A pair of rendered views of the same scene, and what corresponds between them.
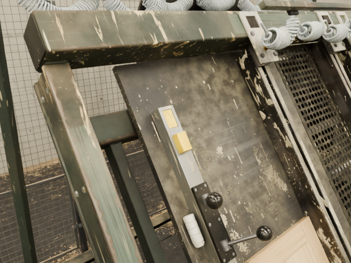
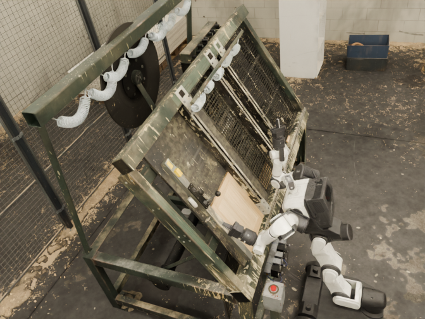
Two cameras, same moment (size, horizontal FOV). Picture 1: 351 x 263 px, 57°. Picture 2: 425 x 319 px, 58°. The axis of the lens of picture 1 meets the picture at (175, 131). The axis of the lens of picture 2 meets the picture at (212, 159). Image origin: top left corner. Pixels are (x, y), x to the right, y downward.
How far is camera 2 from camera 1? 1.65 m
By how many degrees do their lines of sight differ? 31
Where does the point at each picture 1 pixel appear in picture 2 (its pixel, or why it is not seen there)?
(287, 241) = (223, 187)
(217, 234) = (201, 199)
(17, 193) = (74, 215)
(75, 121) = (147, 187)
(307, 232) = (229, 178)
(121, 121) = (150, 173)
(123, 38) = (147, 146)
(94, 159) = (158, 197)
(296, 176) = (219, 157)
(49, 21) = (128, 158)
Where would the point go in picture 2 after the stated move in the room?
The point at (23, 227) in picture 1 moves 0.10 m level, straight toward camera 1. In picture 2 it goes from (80, 230) to (90, 235)
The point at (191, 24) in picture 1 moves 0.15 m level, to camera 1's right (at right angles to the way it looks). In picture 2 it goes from (162, 118) to (184, 108)
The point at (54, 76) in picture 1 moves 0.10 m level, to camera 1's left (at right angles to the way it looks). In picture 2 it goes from (133, 176) to (116, 183)
